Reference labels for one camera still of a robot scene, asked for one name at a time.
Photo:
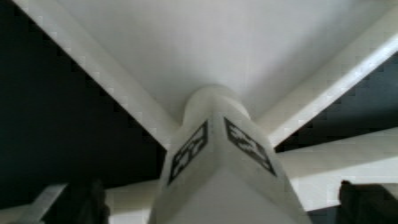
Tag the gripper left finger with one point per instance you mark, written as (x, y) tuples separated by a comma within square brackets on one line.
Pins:
[(70, 204)]

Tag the white U-shaped obstacle fence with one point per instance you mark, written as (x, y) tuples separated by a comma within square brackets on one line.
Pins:
[(340, 158)]

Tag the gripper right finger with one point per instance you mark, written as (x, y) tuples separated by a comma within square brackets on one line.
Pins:
[(369, 203)]

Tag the white square table top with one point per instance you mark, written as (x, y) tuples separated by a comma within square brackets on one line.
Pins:
[(285, 49)]

